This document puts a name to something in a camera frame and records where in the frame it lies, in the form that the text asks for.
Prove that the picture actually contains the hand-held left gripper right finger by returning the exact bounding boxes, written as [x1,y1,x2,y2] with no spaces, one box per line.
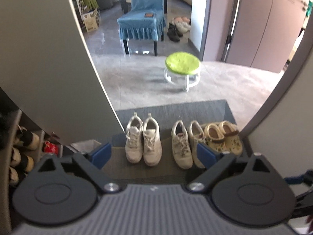
[187,143,273,193]

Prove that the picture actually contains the pink sliding door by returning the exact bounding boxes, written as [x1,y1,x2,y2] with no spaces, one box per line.
[221,0,309,74]

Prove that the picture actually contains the white perforated leather sneaker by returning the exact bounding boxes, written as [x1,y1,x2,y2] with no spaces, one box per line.
[171,120,193,170]
[187,120,208,169]

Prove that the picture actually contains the green round stool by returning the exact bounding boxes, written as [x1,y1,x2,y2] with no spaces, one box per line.
[163,51,203,92]

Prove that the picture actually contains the white cabinet door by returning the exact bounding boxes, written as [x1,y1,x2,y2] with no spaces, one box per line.
[0,0,125,147]

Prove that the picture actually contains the shoe cabinet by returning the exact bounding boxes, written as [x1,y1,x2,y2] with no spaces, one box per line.
[0,87,71,194]

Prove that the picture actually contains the cream clog with brown strap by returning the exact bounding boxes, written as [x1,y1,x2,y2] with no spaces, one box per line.
[204,123,227,152]
[218,120,243,156]

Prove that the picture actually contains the red shoe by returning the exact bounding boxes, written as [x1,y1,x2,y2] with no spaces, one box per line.
[43,141,59,155]

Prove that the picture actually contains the white mesh sneaker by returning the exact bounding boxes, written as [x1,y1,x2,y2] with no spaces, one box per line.
[125,112,144,164]
[142,113,162,167]

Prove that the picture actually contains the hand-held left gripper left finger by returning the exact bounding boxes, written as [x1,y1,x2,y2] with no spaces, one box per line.
[39,142,120,192]

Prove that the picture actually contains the black ankle boot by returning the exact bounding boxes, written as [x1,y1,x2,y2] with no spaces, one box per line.
[167,23,181,42]
[174,23,184,38]

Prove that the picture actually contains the cardboard box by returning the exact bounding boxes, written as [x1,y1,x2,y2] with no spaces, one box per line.
[82,8,101,33]

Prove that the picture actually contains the grey door mat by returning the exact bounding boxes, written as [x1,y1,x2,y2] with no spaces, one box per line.
[101,99,247,184]

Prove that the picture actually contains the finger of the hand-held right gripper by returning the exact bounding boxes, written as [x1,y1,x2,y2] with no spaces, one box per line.
[284,174,306,185]

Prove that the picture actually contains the white sneaker with dark panels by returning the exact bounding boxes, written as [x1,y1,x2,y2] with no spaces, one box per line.
[8,173,20,186]
[13,125,40,151]
[10,148,35,173]

